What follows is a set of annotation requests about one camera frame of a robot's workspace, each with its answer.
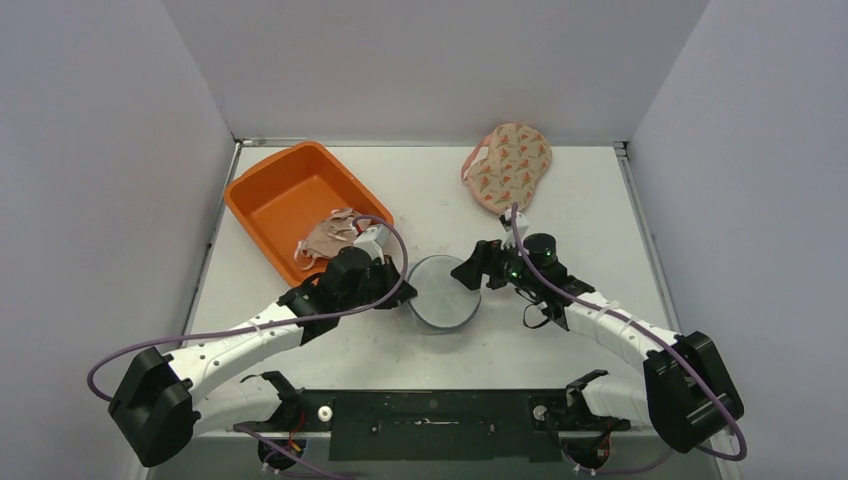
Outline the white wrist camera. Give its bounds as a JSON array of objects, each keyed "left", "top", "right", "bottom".
[
  {"left": 353, "top": 225, "right": 390, "bottom": 260},
  {"left": 499, "top": 210, "right": 529, "bottom": 250}
]

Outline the floral padded bra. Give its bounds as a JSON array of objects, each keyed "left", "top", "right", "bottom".
[{"left": 460, "top": 123, "right": 553, "bottom": 215}]

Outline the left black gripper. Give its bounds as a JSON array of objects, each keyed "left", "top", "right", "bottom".
[{"left": 339, "top": 255, "right": 417, "bottom": 313}]

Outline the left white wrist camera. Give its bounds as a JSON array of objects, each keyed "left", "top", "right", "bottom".
[{"left": 353, "top": 225, "right": 390, "bottom": 260}]

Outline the orange plastic tub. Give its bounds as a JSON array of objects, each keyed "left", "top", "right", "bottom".
[{"left": 224, "top": 141, "right": 394, "bottom": 286}]

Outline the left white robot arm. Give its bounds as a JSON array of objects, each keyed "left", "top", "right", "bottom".
[{"left": 108, "top": 247, "right": 418, "bottom": 467}]

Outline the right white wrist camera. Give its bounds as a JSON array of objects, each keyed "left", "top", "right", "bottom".
[{"left": 499, "top": 210, "right": 529, "bottom": 250}]

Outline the beige bra in tub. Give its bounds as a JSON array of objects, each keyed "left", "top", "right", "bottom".
[{"left": 293, "top": 208, "right": 360, "bottom": 270}]

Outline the white mesh laundry bag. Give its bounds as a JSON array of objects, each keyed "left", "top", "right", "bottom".
[{"left": 406, "top": 254, "right": 482, "bottom": 332}]

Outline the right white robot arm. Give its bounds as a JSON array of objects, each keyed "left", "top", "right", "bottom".
[{"left": 451, "top": 233, "right": 744, "bottom": 453}]

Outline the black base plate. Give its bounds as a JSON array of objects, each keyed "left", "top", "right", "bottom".
[{"left": 251, "top": 389, "right": 631, "bottom": 462}]

